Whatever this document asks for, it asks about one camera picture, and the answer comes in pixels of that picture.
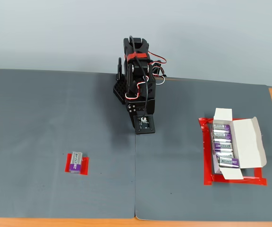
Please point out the white cardboard battery box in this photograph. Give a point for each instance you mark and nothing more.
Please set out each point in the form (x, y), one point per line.
(247, 142)

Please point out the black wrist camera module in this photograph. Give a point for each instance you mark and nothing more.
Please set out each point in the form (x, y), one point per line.
(145, 127)

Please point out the small red tape patch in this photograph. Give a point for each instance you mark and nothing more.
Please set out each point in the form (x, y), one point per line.
(85, 165)

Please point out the grey rubber mat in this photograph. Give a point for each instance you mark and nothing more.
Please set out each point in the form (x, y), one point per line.
(178, 165)
(32, 118)

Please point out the large red tape frame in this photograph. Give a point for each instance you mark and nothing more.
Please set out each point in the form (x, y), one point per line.
(206, 165)

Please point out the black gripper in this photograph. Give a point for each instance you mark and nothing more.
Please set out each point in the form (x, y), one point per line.
(139, 109)

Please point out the red tape band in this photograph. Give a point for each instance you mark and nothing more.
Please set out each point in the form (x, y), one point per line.
(140, 56)

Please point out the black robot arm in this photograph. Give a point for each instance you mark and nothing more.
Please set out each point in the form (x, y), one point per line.
(140, 46)

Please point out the black table clamp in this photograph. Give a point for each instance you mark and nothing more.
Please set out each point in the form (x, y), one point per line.
(119, 68)

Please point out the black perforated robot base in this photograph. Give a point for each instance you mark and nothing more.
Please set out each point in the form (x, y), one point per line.
(119, 91)

